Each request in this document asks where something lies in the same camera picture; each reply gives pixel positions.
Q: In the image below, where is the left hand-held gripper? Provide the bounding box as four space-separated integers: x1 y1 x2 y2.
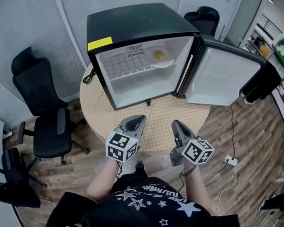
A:
105 114 147 163

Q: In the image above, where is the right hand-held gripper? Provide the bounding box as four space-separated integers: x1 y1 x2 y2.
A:
169 120 215 167

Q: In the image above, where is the white round plate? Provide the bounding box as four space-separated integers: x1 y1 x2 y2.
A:
149 45 176 69

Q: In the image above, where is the black mini fridge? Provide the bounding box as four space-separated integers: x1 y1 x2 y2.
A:
86 3 268 111

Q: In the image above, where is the person's right forearm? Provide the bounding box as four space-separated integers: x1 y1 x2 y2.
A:
181 164 217 216

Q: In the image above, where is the person's left forearm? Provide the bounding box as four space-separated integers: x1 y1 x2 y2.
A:
86 159 120 202

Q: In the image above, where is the round table with beige cloth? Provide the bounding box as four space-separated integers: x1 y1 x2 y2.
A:
79 64 211 153

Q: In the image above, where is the white power strip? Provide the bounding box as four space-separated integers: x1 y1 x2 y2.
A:
224 155 238 166

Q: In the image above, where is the black mesh office chair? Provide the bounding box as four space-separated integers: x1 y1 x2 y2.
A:
11 46 90 166

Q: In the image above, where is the person's black star shirt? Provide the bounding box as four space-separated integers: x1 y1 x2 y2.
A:
46 175 241 227

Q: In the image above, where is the yellow sticker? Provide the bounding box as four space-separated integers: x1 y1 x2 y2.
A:
87 37 113 52

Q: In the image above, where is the black high-back chair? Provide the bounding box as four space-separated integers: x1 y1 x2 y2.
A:
184 6 220 36

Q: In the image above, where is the wooden table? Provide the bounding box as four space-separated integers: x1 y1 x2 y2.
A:
259 43 272 58

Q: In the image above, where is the small black office chair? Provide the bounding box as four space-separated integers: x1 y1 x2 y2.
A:
0 147 48 189

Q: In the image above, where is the black metal railing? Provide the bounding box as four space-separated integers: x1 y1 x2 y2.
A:
247 13 284 156

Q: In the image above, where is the black jacket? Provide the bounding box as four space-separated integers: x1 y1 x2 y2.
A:
0 182 41 209

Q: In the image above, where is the black wrist cord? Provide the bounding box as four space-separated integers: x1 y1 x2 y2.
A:
179 166 197 177

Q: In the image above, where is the thin black cord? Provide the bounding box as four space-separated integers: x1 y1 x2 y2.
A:
115 161 124 177

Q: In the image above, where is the long black floor cable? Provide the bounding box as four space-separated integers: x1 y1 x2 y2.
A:
230 104 236 160

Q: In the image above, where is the short black floor cable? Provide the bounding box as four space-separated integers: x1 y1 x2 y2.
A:
203 161 228 184

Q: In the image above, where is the white wire shelf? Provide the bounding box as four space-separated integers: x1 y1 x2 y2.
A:
104 53 161 81

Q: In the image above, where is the coiled black power cord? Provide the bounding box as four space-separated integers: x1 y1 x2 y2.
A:
82 68 97 84

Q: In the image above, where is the white floor cable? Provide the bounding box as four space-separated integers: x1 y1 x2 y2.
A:
216 163 239 216

